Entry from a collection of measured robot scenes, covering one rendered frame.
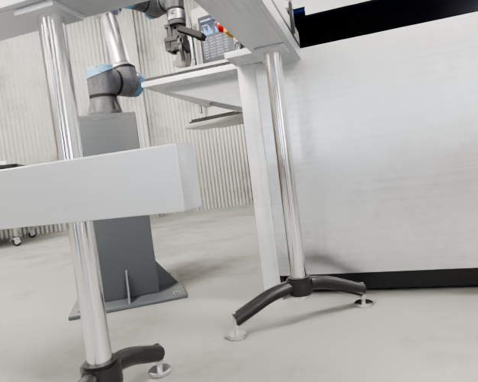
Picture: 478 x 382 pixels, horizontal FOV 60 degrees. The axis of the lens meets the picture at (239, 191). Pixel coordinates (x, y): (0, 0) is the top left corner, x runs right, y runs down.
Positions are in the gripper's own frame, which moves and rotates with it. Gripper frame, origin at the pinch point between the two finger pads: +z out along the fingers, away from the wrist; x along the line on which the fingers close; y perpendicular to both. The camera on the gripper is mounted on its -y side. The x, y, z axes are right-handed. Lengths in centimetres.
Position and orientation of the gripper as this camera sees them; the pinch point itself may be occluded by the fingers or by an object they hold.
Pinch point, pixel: (187, 70)
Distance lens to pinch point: 175.4
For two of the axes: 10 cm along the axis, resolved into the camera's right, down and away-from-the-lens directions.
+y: -9.5, 1.0, 3.0
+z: 1.2, 9.9, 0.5
